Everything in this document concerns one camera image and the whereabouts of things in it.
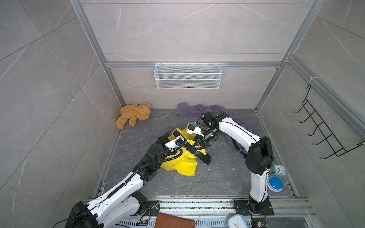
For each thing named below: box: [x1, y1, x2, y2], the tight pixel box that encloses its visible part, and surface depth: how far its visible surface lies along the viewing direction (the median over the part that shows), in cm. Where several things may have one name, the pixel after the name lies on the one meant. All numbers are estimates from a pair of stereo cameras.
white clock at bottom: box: [226, 214, 250, 228], surface depth 69 cm
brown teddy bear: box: [115, 102, 151, 130], surface depth 109 cm
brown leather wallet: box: [154, 212, 196, 228], surface depth 69 cm
